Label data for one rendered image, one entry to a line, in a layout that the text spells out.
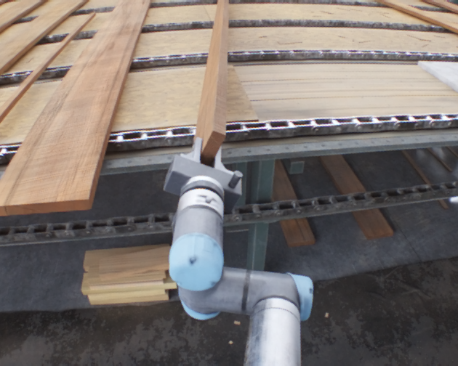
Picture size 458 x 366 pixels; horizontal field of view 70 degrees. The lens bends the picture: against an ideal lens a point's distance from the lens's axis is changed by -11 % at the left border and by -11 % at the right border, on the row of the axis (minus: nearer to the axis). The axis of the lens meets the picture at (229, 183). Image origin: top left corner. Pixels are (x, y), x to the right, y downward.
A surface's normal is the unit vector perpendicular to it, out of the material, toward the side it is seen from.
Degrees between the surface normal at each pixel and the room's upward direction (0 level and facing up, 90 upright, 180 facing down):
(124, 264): 0
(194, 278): 90
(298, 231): 0
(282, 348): 22
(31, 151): 0
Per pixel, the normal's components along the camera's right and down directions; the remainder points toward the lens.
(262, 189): 0.15, 0.61
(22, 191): 0.00, -0.79
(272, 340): -0.04, -0.93
